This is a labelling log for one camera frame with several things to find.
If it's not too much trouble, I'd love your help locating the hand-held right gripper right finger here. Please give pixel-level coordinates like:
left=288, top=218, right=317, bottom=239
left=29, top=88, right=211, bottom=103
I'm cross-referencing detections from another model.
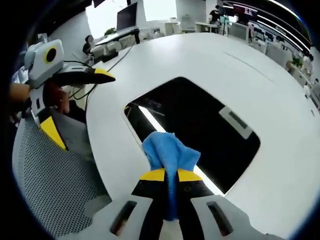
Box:
left=174, top=168, right=286, bottom=240

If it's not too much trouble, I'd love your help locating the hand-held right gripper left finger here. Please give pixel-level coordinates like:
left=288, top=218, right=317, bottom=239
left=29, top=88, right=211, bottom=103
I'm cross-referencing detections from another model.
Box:
left=56, top=167, right=167, bottom=240

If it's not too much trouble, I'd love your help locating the blue cleaning cloth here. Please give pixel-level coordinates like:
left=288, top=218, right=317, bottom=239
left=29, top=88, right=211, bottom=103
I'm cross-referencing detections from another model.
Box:
left=141, top=131, right=201, bottom=222

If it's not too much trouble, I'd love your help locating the person's left hand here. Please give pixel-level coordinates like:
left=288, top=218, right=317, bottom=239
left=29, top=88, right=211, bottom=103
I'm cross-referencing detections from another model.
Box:
left=9, top=82, right=32, bottom=102

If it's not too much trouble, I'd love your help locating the black power strip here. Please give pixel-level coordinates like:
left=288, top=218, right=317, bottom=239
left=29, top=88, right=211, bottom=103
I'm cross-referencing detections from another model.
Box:
left=101, top=51, right=119, bottom=63

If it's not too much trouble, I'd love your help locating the grey monitor riser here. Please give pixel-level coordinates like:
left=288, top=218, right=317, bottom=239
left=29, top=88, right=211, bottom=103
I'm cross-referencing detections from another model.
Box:
left=94, top=28, right=141, bottom=47

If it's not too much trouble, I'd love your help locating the grey mesh office chair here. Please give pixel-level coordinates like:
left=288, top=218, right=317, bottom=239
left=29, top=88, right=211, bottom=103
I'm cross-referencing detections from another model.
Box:
left=12, top=109, right=113, bottom=238

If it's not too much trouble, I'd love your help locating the black computer monitor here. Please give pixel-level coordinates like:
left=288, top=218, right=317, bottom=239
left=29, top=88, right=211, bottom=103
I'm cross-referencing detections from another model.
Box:
left=116, top=2, right=139, bottom=31

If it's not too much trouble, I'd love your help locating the dark red display screen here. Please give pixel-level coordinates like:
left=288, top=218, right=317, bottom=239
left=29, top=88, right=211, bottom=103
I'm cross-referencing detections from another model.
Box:
left=233, top=4, right=258, bottom=18

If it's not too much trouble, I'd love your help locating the black cable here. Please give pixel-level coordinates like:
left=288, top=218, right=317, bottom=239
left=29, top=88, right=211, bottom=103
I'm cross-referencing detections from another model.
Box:
left=67, top=43, right=135, bottom=101

